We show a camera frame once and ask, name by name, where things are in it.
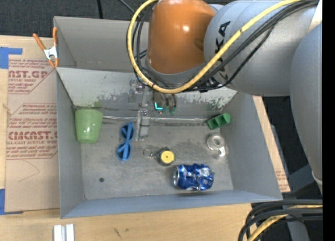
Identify crushed blue drink can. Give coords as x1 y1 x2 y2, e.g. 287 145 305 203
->
172 163 215 192

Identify brown cardboard board red print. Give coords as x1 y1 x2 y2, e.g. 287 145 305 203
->
0 35 292 216

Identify clear glass holder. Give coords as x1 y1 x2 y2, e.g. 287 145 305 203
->
206 133 227 160

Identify green plastic cup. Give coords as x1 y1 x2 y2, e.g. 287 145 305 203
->
74 108 104 145

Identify blue sunglasses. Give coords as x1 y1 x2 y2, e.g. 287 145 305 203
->
116 122 136 162

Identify grey metal bin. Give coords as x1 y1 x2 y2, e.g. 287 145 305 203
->
53 16 284 220

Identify yellow and black tape measure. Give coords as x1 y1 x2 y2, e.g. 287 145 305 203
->
142 146 176 167

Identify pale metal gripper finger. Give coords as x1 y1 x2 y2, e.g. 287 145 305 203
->
140 109 152 139
134 111 142 142

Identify green zigzag block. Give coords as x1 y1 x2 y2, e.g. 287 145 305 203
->
206 112 232 130

